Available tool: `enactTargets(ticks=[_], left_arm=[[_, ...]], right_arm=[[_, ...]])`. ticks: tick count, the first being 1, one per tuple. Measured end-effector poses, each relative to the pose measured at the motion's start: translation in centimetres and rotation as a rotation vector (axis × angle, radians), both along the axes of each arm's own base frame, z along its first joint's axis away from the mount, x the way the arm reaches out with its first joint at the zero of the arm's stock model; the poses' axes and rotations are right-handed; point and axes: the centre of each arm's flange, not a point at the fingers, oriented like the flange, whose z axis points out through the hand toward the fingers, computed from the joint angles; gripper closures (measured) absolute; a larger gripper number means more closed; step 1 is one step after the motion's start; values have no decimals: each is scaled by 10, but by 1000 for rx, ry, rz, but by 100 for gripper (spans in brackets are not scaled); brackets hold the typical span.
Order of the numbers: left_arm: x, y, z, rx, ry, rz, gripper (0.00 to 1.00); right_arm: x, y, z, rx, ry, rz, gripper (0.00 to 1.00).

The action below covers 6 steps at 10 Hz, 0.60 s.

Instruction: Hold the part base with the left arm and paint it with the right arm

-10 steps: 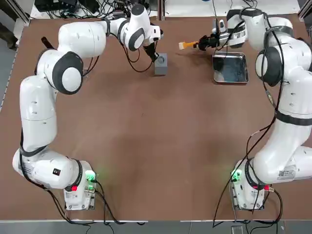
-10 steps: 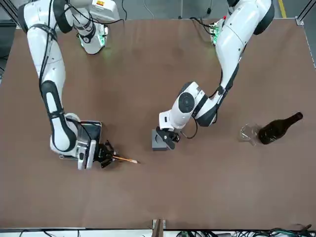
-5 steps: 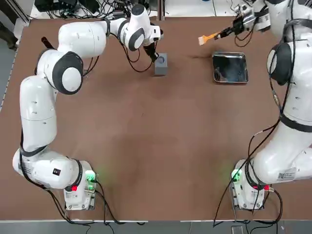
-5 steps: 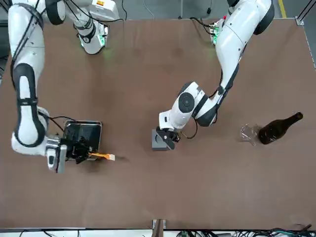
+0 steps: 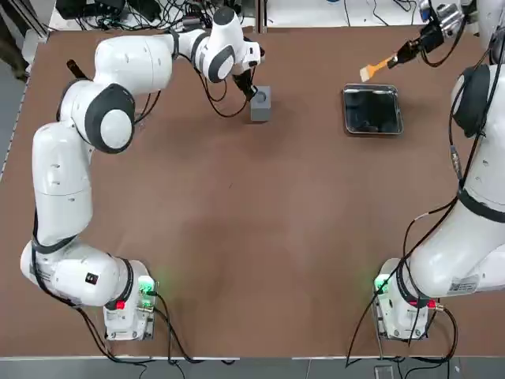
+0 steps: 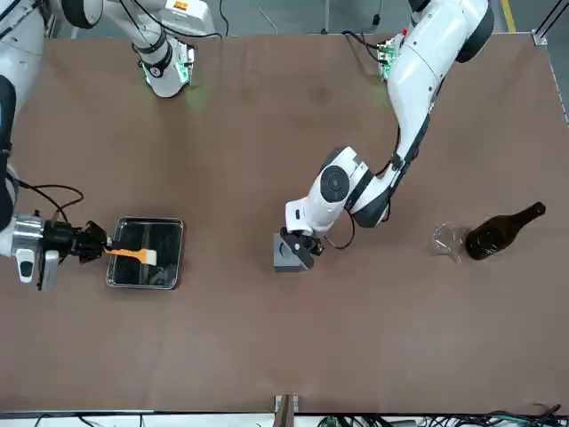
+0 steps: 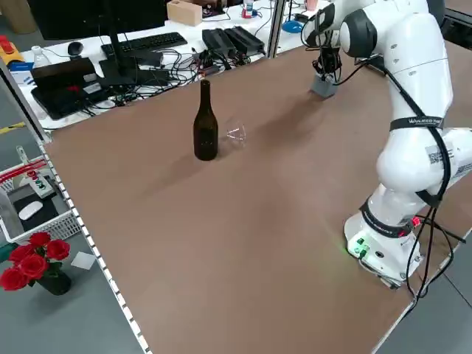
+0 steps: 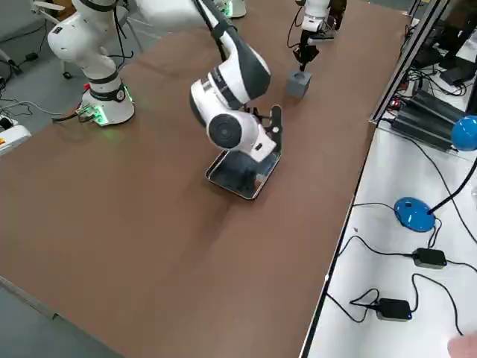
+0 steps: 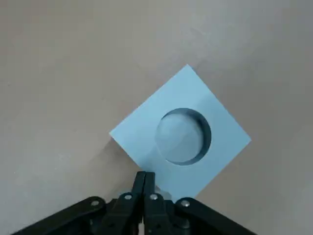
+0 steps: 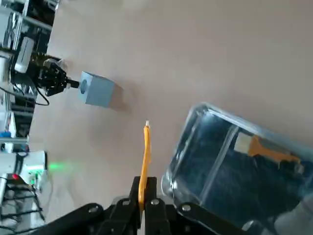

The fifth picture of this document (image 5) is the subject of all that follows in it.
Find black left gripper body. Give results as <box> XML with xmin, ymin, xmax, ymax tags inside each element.
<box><xmin>231</xmin><ymin>69</ymin><xmax>253</xmax><ymax>92</ymax></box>

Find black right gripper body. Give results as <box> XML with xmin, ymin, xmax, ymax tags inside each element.
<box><xmin>420</xmin><ymin>21</ymin><xmax>447</xmax><ymax>53</ymax></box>

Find grey part base block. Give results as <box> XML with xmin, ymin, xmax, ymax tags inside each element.
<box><xmin>249</xmin><ymin>85</ymin><xmax>274</xmax><ymax>124</ymax></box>

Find orange handled paint brush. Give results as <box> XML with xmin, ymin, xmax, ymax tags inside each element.
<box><xmin>359</xmin><ymin>54</ymin><xmax>395</xmax><ymax>83</ymax></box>

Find shallow metal tray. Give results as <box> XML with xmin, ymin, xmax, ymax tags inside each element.
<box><xmin>341</xmin><ymin>82</ymin><xmax>404</xmax><ymax>137</ymax></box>

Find black equipment box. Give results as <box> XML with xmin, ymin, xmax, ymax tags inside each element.
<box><xmin>57</xmin><ymin>0</ymin><xmax>127</xmax><ymax>19</ymax></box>

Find dark glass bottle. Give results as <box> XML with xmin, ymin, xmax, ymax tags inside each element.
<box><xmin>65</xmin><ymin>58</ymin><xmax>88</xmax><ymax>81</ymax></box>

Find person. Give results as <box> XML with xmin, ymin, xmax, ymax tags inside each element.
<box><xmin>0</xmin><ymin>35</ymin><xmax>31</xmax><ymax>82</ymax></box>

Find black cable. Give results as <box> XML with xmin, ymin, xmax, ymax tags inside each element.
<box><xmin>345</xmin><ymin>197</ymin><xmax>466</xmax><ymax>369</ymax></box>
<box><xmin>420</xmin><ymin>15</ymin><xmax>467</xmax><ymax>67</ymax></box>
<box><xmin>74</xmin><ymin>291</ymin><xmax>238</xmax><ymax>364</ymax></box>
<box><xmin>396</xmin><ymin>306</ymin><xmax>458</xmax><ymax>362</ymax></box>
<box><xmin>204</xmin><ymin>66</ymin><xmax>256</xmax><ymax>118</ymax></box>

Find aluminium camera mount post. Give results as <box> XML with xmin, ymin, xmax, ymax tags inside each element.
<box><xmin>255</xmin><ymin>0</ymin><xmax>269</xmax><ymax>35</ymax></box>

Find tangled black cables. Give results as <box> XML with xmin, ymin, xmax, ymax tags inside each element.
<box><xmin>78</xmin><ymin>0</ymin><xmax>253</xmax><ymax>31</ymax></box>

